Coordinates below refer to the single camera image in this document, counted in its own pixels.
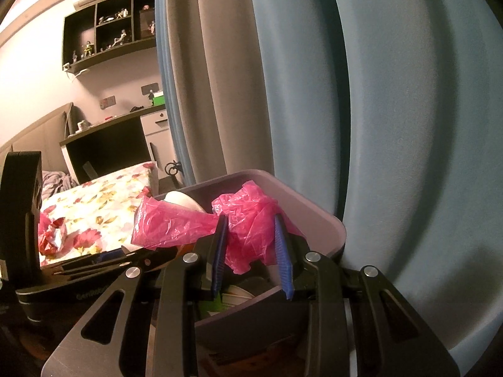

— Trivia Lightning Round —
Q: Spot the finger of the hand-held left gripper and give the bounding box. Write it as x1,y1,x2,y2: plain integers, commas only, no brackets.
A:
53,247,178,282
59,245,136,271

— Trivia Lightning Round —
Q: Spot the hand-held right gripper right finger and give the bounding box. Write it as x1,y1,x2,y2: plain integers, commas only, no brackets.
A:
274,213,460,377

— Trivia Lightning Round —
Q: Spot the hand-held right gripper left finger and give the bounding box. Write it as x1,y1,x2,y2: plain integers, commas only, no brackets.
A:
41,214,229,377

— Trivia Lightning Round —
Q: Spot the pink plastic bag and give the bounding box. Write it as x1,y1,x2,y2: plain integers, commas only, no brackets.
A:
211,180,307,276
131,194,221,250

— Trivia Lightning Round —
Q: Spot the grey plastic bin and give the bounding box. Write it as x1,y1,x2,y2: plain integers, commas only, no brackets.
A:
151,169,347,362

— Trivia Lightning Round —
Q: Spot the white striped paper cup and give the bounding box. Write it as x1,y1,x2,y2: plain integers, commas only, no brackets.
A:
163,190,205,215

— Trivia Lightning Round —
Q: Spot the red and white wrapper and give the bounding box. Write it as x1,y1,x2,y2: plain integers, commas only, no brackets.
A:
38,212,73,256

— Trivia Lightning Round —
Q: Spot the floral tablecloth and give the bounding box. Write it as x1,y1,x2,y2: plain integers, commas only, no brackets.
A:
38,161,158,268

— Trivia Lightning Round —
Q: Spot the grey padded headboard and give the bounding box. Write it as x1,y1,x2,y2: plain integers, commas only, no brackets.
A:
0,102,75,173

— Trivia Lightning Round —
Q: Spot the black curled metal object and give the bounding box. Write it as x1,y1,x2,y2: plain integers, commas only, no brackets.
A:
165,160,183,185

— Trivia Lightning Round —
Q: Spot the dark top desk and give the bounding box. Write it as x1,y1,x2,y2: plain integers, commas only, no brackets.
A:
59,108,169,185

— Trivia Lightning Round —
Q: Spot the white drawer cabinet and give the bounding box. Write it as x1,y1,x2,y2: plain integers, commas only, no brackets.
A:
141,109,175,173

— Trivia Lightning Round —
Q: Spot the grey curtain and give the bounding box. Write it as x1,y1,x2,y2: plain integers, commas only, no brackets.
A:
165,0,276,189

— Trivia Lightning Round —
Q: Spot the row of shelf figurines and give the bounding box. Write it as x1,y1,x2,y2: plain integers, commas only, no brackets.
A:
71,6,156,61

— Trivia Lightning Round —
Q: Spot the blue curtain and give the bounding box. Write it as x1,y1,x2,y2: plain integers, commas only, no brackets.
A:
155,0,503,377

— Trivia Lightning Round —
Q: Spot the dark wall shelf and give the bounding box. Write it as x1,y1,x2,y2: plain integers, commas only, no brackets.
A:
62,0,158,73

